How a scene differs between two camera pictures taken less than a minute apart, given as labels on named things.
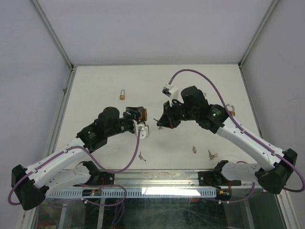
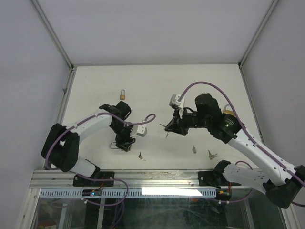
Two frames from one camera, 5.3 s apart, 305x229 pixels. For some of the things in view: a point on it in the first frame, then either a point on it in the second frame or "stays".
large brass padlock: [144, 115] -> [114, 148]
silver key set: [194, 149] stays
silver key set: [160, 128] -> [165, 126]
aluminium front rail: [147, 180] stays
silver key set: [140, 157] stays
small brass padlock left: [122, 97] stays
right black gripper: [167, 119] -> [177, 125]
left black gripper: [132, 113] -> [125, 141]
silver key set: [212, 156] stays
